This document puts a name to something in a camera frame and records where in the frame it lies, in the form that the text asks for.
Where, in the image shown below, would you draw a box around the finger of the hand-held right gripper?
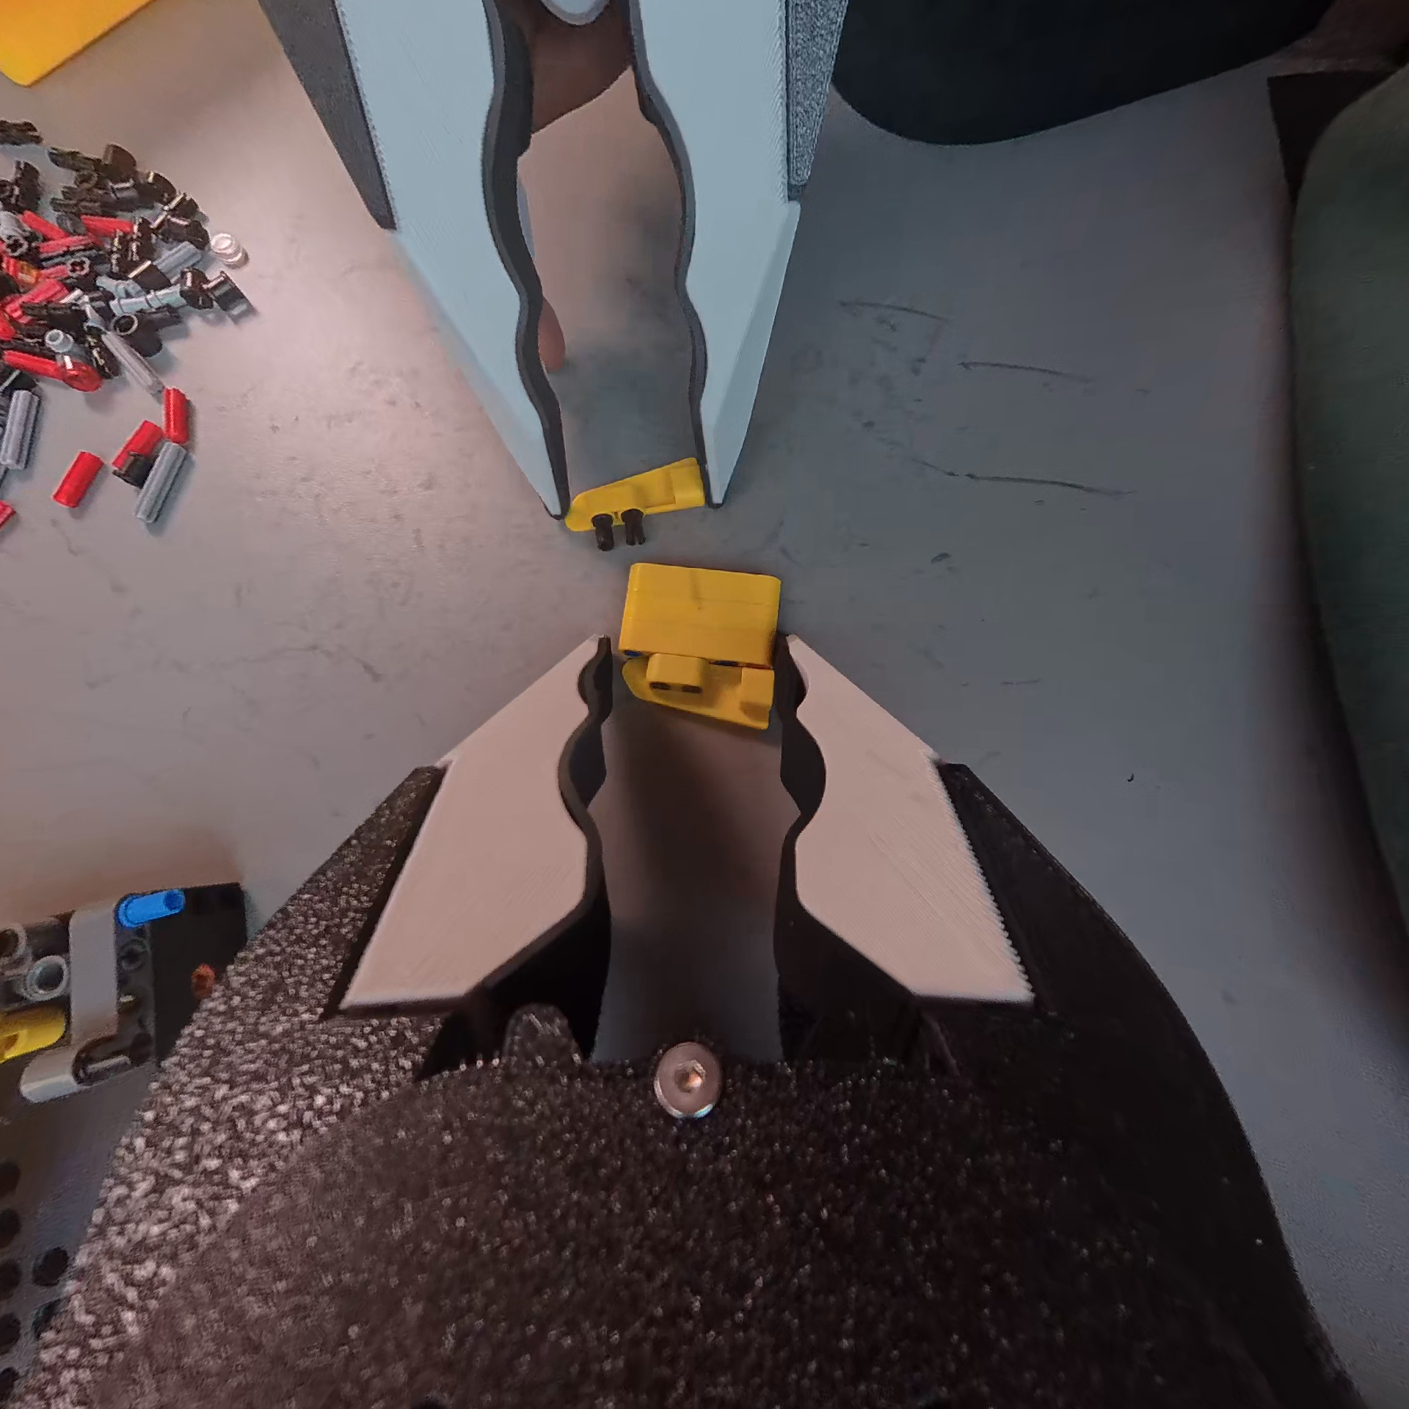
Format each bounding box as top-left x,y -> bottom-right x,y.
334,0 -> 574,517
629,0 -> 800,507

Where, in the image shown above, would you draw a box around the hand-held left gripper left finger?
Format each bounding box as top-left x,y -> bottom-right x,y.
340,638 -> 616,1012

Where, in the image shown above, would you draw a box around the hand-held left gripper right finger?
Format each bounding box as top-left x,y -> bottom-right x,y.
774,634 -> 1040,1003

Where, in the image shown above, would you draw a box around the yellow lego plate black pins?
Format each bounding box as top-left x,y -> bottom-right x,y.
564,458 -> 709,550

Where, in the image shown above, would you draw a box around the yellow lego subassembly blue pins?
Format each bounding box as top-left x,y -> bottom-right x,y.
619,561 -> 786,731

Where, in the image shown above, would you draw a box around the person's right forearm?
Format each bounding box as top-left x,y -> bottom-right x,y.
833,0 -> 1332,143

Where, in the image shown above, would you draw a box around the pile of small lego pieces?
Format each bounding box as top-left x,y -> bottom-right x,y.
0,117 -> 257,541

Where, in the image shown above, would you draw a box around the lego model on black base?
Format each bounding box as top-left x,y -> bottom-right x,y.
0,882 -> 249,1364

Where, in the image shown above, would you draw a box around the person's right hand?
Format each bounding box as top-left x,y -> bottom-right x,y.
529,0 -> 645,376

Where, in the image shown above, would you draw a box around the yellow storage bin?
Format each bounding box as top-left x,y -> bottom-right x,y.
0,0 -> 149,85

